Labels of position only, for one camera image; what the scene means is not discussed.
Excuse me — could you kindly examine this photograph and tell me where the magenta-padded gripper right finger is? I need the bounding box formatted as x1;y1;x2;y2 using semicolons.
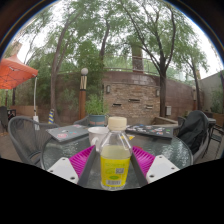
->
129;145;181;187

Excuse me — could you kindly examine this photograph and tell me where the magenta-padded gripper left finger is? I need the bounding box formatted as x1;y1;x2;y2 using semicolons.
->
46;144;101;188

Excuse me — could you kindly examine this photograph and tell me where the clear bottle with yellow label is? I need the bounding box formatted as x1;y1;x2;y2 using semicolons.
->
99;116;133;191

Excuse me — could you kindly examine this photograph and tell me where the grey laptop with stickers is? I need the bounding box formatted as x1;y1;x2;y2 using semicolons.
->
45;124;90;143

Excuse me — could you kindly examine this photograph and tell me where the black laptop with stickers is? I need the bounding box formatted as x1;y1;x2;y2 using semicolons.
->
125;123;175;139

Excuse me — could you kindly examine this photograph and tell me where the white mug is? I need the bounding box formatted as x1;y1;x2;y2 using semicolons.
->
87;126;111;153

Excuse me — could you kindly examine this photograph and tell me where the black jacket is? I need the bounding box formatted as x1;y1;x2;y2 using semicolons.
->
176;110;210;154

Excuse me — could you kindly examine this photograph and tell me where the yellow blue striped cone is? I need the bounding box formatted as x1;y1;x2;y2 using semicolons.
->
47;108;55;125

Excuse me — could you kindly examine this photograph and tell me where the green plant in blue pot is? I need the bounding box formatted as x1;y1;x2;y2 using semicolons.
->
85;94;109;127

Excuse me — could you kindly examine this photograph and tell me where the black metal chair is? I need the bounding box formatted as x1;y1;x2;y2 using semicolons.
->
209;116;224;158

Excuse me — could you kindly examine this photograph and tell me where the dark patio chair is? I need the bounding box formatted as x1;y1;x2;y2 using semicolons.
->
0;105;9;134

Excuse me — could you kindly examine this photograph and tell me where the orange canopy with white pole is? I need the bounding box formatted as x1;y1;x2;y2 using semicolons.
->
0;54;40;131

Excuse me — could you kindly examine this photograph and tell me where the globe lamp post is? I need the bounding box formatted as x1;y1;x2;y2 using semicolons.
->
78;67;89;120

